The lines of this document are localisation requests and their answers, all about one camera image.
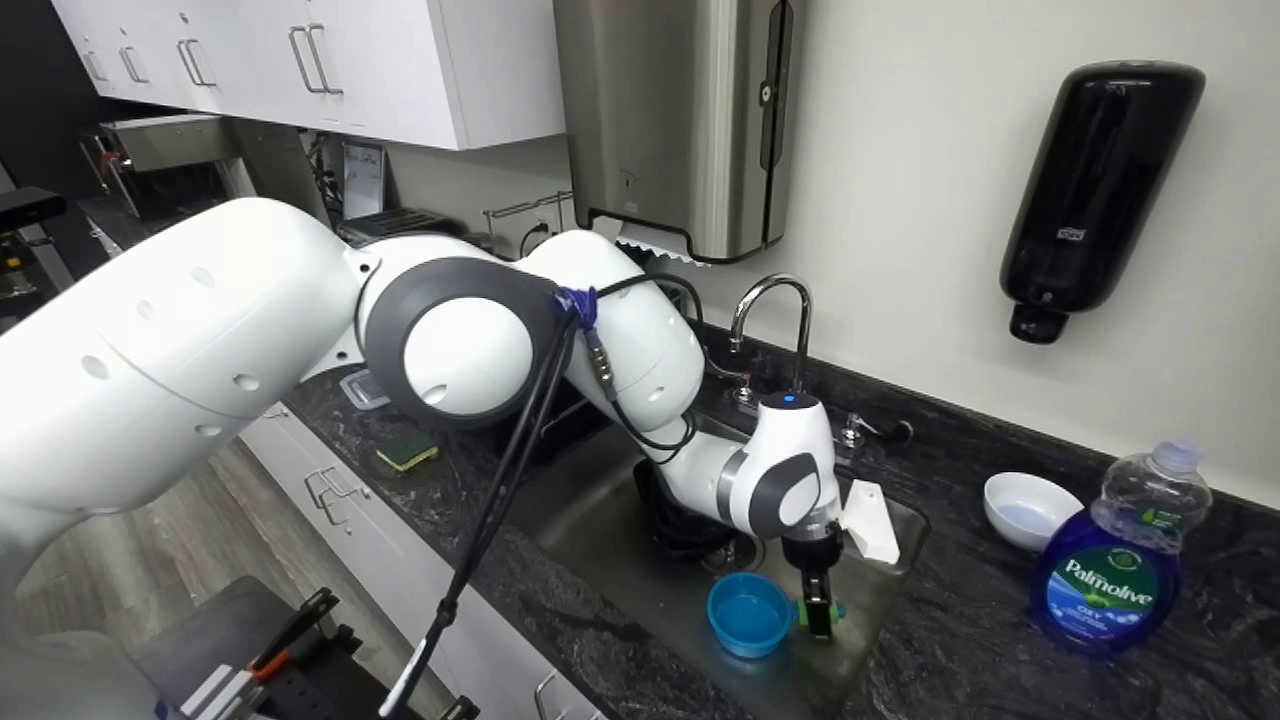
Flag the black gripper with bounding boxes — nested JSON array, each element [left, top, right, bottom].
[[779, 526, 850, 645]]

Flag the blue toy pot green handle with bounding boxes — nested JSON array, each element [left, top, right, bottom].
[[704, 571, 850, 665]]

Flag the stainless steel sink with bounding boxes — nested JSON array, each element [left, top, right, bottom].
[[505, 424, 933, 720]]

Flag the small white bowl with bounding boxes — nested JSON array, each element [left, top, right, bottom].
[[981, 468, 1090, 557]]

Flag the chrome faucet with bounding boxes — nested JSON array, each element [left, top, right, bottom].
[[724, 271, 925, 456]]

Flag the blue dish soap bottle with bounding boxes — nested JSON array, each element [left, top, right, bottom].
[[1028, 436, 1215, 656]]

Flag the green yellow sponge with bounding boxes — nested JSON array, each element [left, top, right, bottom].
[[374, 424, 446, 474]]

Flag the white base cabinets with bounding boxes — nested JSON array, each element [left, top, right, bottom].
[[237, 394, 606, 720]]

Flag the steel paper towel dispenser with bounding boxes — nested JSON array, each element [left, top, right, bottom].
[[557, 0, 806, 269]]

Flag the clear plastic food container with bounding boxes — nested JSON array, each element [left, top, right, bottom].
[[337, 370, 394, 413]]

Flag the white paper sign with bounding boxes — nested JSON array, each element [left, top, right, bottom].
[[337, 136, 394, 223]]

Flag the stainless coffee brewer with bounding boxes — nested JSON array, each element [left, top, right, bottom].
[[94, 110, 261, 204]]

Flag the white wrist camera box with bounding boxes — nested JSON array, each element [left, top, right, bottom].
[[842, 474, 903, 567]]

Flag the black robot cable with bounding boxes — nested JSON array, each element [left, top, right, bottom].
[[376, 280, 697, 720]]

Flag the black wall soap dispenser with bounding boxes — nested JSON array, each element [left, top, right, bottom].
[[1000, 58, 1210, 346]]

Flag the black orange handled tool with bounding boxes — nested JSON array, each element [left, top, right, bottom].
[[214, 582, 363, 711]]

